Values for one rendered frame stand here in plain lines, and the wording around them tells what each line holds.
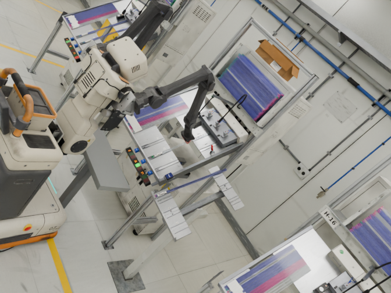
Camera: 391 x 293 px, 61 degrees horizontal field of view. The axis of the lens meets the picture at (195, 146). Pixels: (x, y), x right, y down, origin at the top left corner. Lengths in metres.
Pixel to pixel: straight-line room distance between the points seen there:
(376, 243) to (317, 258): 0.35
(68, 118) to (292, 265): 1.56
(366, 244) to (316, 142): 1.87
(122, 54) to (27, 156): 0.68
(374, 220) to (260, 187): 2.07
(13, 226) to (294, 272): 1.62
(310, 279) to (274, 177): 1.97
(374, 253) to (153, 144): 1.57
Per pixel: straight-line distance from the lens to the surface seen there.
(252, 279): 2.10
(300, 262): 2.21
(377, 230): 2.19
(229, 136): 2.49
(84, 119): 1.95
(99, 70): 1.84
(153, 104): 1.81
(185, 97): 2.80
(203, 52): 4.90
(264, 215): 4.03
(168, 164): 2.38
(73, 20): 3.70
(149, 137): 2.53
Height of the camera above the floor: 1.85
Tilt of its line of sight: 21 degrees down
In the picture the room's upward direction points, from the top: 43 degrees clockwise
